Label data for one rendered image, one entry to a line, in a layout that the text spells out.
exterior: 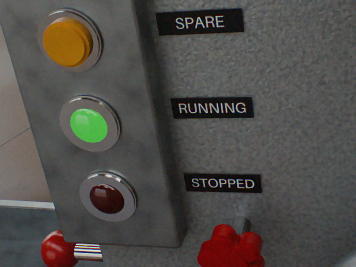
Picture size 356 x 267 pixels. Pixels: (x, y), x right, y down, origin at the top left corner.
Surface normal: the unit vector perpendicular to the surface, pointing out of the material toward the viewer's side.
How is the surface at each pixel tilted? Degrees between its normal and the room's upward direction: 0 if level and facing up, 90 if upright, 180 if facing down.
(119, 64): 90
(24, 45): 90
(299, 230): 90
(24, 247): 2
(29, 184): 0
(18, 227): 90
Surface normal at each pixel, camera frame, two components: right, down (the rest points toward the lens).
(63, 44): -0.25, 0.51
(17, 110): -0.15, -0.86
